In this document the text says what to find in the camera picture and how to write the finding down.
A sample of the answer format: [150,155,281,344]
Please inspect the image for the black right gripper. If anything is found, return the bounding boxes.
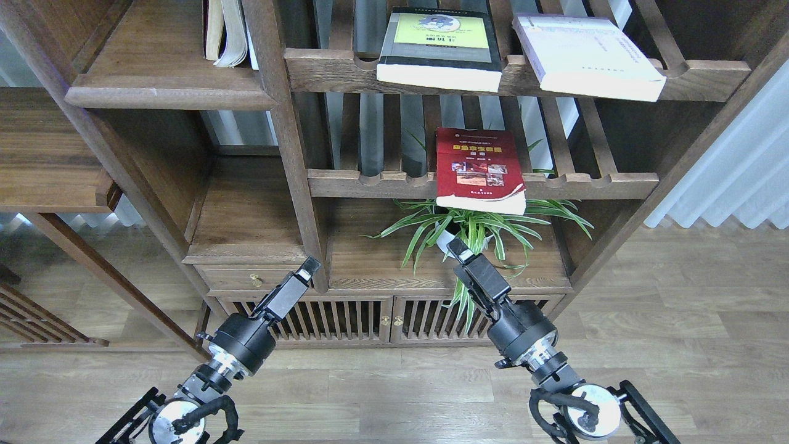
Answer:
[448,237,557,371]

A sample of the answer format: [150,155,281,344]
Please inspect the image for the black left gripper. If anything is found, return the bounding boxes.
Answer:
[210,257,321,376]

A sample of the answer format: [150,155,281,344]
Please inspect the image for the red paperback book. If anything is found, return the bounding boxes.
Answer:
[436,127,526,216]

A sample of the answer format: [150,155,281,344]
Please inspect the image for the white lavender book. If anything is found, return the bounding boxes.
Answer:
[513,14,667,102]

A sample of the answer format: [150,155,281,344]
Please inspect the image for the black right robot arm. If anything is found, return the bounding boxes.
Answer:
[448,238,678,443]

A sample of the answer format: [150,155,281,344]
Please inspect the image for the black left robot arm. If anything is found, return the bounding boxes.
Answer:
[97,257,321,443]

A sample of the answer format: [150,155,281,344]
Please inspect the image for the upright cream books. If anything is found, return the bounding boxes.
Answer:
[202,1,259,70]

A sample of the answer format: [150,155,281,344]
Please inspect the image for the white plant pot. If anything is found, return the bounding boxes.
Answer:
[436,223,495,262]

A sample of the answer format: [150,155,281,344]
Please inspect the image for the green spider plant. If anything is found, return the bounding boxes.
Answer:
[364,199,595,334]

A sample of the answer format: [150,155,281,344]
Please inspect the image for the dark wooden bookshelf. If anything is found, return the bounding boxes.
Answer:
[2,1,787,343]

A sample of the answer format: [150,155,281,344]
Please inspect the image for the yellow and black book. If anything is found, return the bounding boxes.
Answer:
[377,7,502,93]

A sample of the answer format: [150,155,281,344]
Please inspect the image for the white sheer curtain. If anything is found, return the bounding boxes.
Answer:
[645,63,788,229]

